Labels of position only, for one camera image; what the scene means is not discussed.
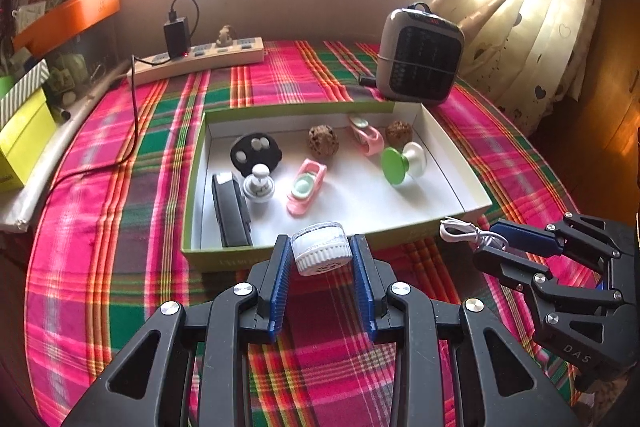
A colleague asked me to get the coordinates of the green white striped box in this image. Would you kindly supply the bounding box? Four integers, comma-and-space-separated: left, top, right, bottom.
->
0, 59, 51, 128

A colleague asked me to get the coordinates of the brown walnut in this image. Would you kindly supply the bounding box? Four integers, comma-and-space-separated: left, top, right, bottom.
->
385, 120, 414, 146
306, 124, 340, 156

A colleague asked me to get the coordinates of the orange box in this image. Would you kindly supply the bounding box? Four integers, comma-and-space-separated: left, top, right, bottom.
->
12, 0, 121, 55

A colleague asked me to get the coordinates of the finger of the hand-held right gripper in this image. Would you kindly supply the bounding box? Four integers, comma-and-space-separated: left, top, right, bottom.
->
472, 247, 626, 317
490, 212, 640, 274

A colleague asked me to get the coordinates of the pink green plaid tablecloth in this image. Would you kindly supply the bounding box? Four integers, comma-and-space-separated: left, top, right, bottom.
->
25, 38, 601, 427

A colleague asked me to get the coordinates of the beige power strip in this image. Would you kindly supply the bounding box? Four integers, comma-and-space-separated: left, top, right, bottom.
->
127, 37, 265, 84

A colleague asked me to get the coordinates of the yellow green box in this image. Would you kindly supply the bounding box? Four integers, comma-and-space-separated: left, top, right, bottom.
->
0, 87, 57, 192

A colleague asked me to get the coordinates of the grey small heater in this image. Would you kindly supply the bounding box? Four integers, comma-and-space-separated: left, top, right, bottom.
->
375, 2, 466, 108

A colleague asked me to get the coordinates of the black power cable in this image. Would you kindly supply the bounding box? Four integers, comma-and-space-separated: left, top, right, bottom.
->
47, 0, 201, 202

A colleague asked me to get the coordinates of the white usb cable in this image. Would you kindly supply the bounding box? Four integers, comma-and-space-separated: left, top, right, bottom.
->
439, 217, 511, 253

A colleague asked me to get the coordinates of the white round plastic device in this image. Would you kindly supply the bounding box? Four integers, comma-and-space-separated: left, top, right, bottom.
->
290, 221, 350, 278

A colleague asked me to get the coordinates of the green and white spool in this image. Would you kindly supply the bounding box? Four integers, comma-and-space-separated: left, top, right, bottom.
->
380, 142, 428, 186

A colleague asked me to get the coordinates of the black charger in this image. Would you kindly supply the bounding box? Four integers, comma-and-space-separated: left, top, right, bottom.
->
164, 18, 191, 58

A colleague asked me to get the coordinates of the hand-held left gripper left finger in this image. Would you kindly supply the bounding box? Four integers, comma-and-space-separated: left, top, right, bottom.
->
60, 234, 292, 427

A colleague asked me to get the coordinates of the cream curtain with hearts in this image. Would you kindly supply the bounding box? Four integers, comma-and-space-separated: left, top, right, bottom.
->
430, 0, 608, 138

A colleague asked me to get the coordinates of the white knob plug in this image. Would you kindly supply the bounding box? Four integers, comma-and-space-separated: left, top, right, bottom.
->
242, 164, 277, 204

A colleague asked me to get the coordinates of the pink plastic clip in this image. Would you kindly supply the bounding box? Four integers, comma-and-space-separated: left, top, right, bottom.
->
348, 114, 385, 158
286, 158, 328, 218

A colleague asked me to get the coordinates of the black key fob remote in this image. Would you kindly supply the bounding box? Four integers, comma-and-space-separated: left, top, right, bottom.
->
230, 132, 283, 175

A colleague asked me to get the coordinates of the green and white cardboard box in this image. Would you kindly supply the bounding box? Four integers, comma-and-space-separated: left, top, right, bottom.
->
180, 99, 493, 273

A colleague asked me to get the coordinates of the black rectangular device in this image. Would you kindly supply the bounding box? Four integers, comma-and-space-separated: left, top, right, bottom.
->
211, 172, 253, 249

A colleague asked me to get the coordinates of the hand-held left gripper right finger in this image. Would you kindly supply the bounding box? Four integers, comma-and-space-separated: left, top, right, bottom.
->
349, 234, 581, 427

